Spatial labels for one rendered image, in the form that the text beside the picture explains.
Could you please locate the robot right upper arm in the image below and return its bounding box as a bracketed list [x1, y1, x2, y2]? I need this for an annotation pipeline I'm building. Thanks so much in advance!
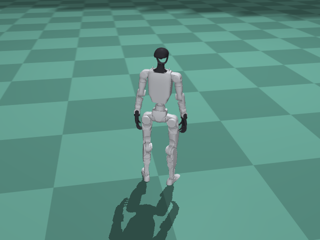
[171, 72, 183, 101]

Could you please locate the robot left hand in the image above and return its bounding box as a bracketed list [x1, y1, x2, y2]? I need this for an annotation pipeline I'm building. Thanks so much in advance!
[134, 110, 142, 130]

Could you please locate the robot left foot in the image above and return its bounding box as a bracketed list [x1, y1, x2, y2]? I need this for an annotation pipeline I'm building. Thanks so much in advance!
[141, 167, 150, 182]

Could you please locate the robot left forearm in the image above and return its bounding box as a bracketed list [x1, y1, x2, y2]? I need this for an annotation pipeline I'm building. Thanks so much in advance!
[134, 89, 144, 114]

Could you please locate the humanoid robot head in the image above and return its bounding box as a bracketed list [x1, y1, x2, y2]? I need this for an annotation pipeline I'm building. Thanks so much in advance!
[153, 47, 169, 74]

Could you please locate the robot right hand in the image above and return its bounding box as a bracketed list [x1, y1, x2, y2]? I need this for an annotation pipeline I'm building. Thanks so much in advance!
[179, 113, 187, 133]

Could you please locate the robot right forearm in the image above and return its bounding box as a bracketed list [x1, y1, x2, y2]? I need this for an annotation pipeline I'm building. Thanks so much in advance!
[177, 93, 188, 118]

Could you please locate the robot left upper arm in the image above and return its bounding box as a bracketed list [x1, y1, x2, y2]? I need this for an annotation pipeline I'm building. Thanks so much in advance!
[138, 69, 149, 97]

